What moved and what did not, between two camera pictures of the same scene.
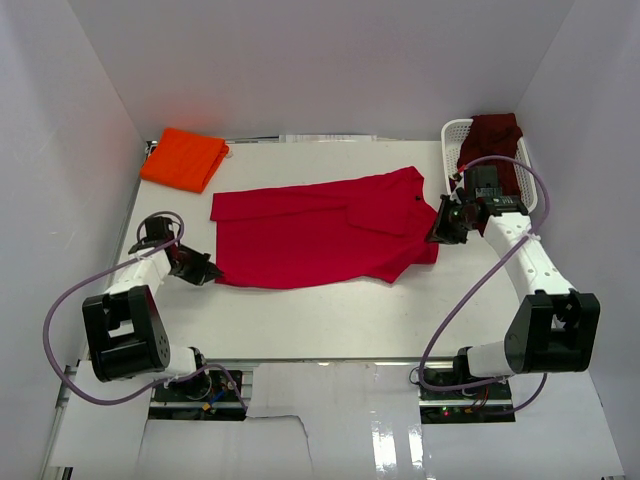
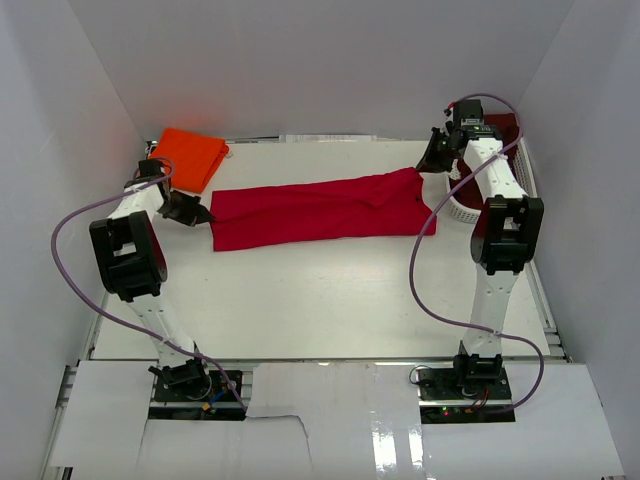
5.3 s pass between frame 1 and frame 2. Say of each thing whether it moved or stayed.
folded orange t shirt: stayed
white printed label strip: stayed
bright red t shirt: moved
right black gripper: moved
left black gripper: moved
